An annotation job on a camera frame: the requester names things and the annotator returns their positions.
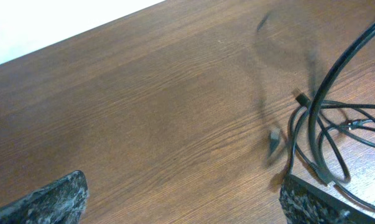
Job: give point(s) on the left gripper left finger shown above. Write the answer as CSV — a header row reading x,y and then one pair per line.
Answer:
x,y
62,201

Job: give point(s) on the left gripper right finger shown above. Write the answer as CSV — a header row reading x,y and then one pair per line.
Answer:
x,y
301,202

